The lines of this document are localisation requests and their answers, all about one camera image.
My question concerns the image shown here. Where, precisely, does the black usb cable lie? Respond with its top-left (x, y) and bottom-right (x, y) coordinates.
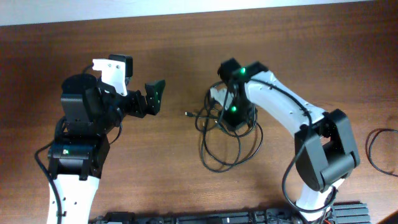
top-left (185, 80), bottom-right (264, 174)

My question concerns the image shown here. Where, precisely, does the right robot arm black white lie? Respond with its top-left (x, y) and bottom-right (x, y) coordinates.
top-left (210, 58), bottom-right (360, 223)

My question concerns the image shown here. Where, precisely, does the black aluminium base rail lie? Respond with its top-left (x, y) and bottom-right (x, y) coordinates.
top-left (89, 202), bottom-right (371, 224)

